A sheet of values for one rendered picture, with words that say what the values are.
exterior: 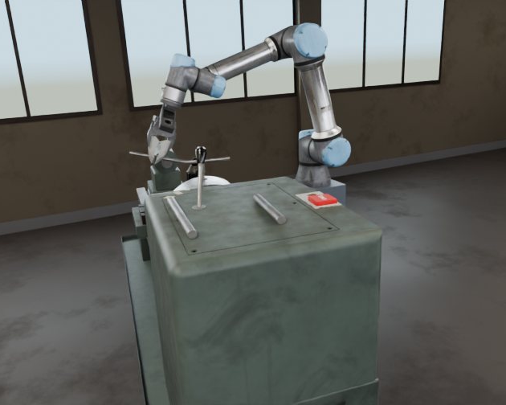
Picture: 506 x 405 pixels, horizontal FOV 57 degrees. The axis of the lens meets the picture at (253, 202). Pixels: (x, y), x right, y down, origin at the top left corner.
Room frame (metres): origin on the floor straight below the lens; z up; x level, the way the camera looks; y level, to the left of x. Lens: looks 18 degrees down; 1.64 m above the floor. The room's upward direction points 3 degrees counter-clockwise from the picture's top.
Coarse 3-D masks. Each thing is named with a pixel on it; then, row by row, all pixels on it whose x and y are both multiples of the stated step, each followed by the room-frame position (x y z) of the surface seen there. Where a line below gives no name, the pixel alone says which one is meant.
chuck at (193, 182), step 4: (208, 176) 1.60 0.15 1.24; (212, 176) 1.61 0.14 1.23; (188, 180) 1.58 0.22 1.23; (192, 180) 1.57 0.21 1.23; (196, 180) 1.55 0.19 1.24; (208, 180) 1.54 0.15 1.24; (212, 180) 1.54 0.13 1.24; (216, 180) 1.55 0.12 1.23; (220, 180) 1.57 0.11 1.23; (224, 180) 1.60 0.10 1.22; (184, 184) 1.56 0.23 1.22; (188, 184) 1.54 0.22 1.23; (192, 184) 1.52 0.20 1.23; (196, 184) 1.51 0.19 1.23; (176, 188) 1.57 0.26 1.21; (180, 188) 1.54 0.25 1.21; (184, 188) 1.52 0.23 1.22; (188, 188) 1.50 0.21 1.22
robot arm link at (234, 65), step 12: (276, 36) 1.83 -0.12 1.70; (252, 48) 1.81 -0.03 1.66; (264, 48) 1.81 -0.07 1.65; (276, 48) 1.81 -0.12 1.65; (228, 60) 1.77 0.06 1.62; (240, 60) 1.77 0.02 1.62; (252, 60) 1.79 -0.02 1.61; (264, 60) 1.81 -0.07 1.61; (276, 60) 1.84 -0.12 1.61; (216, 72) 1.73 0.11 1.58; (228, 72) 1.75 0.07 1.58; (240, 72) 1.78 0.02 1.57
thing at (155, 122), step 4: (160, 100) 1.57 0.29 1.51; (164, 100) 1.55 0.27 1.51; (168, 100) 1.54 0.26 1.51; (164, 104) 1.59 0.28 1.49; (168, 104) 1.54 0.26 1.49; (172, 104) 1.54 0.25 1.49; (176, 104) 1.55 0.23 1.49; (180, 104) 1.57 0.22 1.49; (172, 108) 1.57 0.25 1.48; (180, 108) 1.57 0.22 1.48; (156, 116) 1.59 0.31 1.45; (156, 120) 1.53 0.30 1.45; (152, 124) 1.58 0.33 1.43; (156, 124) 1.53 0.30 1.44; (156, 128) 1.53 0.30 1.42; (176, 128) 1.55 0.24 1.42; (156, 132) 1.53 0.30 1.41; (160, 132) 1.53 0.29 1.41; (164, 132) 1.54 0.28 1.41; (164, 136) 1.54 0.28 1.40; (168, 136) 1.54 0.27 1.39; (172, 136) 1.54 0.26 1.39
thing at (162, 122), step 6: (162, 108) 1.54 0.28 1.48; (168, 108) 1.55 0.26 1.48; (162, 114) 1.51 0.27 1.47; (168, 114) 1.52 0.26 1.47; (174, 114) 1.54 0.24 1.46; (162, 120) 1.47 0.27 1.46; (168, 120) 1.48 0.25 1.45; (174, 120) 1.51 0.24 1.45; (162, 126) 1.46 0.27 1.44; (168, 126) 1.46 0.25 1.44; (174, 126) 1.48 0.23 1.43; (168, 132) 1.47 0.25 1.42
